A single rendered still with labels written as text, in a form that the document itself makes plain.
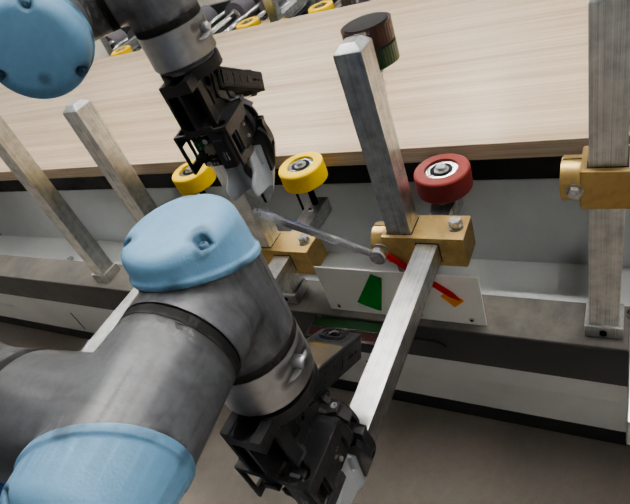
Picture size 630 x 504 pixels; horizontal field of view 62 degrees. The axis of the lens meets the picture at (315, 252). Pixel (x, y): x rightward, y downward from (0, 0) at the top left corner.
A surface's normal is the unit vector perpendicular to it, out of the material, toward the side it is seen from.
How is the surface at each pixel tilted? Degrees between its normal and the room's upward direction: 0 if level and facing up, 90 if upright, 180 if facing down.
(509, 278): 0
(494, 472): 0
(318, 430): 0
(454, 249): 90
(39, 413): 24
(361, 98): 90
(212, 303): 48
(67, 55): 90
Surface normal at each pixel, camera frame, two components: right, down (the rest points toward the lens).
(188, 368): 0.58, -0.44
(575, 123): -0.32, -0.73
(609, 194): -0.40, 0.68
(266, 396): 0.30, 0.53
